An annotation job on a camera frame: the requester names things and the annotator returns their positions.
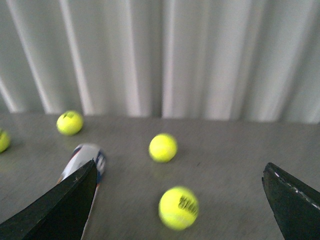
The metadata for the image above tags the tennis ball with logo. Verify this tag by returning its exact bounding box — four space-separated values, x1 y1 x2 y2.
158 186 200 231
56 110 84 136

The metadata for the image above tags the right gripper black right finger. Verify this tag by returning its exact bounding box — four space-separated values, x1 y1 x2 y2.
261 162 320 240

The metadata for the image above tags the tennis ball with logo back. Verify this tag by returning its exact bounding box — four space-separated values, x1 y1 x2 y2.
56 110 84 136

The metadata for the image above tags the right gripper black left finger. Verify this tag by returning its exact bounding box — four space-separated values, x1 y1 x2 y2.
0 160 97 240

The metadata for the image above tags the tennis ball far left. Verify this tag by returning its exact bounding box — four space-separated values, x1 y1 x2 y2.
0 128 11 153

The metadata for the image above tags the tennis ball near with logo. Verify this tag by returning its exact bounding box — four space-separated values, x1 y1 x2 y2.
158 186 200 231

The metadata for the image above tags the clear tennis ball can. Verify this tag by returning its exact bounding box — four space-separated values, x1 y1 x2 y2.
56 143 107 240

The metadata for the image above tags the white pleated curtain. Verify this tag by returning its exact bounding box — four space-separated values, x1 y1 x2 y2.
0 0 320 124

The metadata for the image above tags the tennis ball middle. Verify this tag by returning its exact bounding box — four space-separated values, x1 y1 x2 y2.
148 133 178 163

